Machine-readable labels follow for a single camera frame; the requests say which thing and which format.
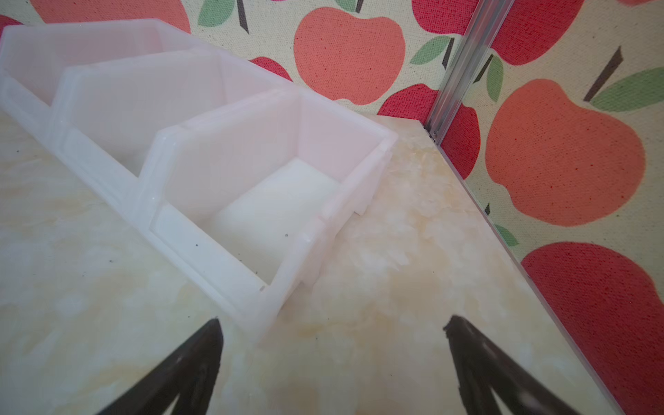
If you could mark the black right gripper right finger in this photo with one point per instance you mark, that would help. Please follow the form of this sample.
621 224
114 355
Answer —
487 374

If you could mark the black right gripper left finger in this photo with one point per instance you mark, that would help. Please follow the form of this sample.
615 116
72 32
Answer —
183 383

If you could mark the white right plastic bin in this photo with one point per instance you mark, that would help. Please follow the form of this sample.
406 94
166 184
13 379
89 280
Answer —
247 199

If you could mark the white plastic bin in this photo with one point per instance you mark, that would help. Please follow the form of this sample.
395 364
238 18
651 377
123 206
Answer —
33 58
247 199
105 116

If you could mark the white middle plastic bin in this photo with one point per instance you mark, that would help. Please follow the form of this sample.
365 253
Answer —
105 116

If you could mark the white left plastic bin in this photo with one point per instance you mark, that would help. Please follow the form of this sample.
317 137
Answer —
33 58

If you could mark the right aluminium corner post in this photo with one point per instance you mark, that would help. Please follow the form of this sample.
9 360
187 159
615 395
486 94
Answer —
474 45

